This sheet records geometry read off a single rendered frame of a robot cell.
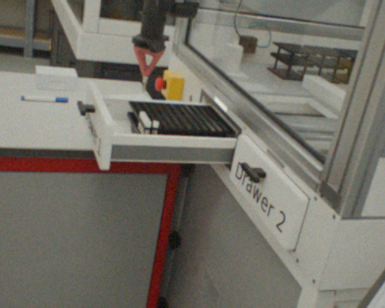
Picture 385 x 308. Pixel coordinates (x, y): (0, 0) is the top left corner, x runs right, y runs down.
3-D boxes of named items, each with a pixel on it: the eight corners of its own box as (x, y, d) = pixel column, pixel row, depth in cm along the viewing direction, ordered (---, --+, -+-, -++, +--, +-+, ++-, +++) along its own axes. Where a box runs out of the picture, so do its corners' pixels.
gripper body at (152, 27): (168, 43, 137) (173, 14, 134) (156, 51, 128) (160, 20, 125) (144, 37, 139) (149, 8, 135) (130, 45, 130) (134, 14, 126)
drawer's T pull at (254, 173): (253, 184, 104) (255, 178, 103) (239, 167, 110) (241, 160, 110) (270, 184, 105) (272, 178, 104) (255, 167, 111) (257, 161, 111)
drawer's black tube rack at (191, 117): (140, 153, 123) (144, 127, 121) (125, 124, 139) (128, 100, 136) (230, 156, 131) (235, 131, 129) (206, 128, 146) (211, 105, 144)
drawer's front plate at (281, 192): (285, 251, 99) (301, 198, 95) (228, 178, 124) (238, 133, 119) (294, 251, 100) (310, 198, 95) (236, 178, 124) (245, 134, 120)
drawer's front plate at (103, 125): (100, 171, 116) (106, 123, 112) (83, 120, 141) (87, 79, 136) (108, 171, 117) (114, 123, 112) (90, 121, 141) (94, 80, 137)
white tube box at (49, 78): (36, 88, 175) (37, 73, 173) (34, 80, 183) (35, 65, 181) (76, 91, 179) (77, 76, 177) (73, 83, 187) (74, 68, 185)
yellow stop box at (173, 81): (164, 99, 161) (168, 76, 158) (159, 92, 167) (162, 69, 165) (180, 101, 163) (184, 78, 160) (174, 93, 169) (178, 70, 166)
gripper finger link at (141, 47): (164, 74, 140) (169, 38, 136) (154, 82, 134) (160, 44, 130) (139, 68, 141) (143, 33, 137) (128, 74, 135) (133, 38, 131)
